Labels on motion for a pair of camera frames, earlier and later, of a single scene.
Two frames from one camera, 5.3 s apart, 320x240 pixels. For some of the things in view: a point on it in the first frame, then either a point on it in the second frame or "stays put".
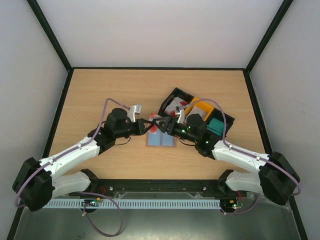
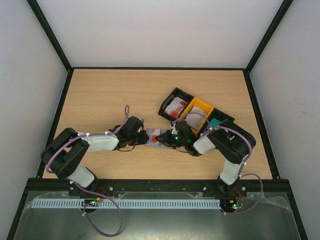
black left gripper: (141, 130) -> (143, 140)
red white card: (153, 129) -> (152, 133)
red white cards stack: (177, 103) stays put
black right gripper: (169, 125) -> (166, 139)
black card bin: (177, 93) stays put
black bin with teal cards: (215, 123) stays put
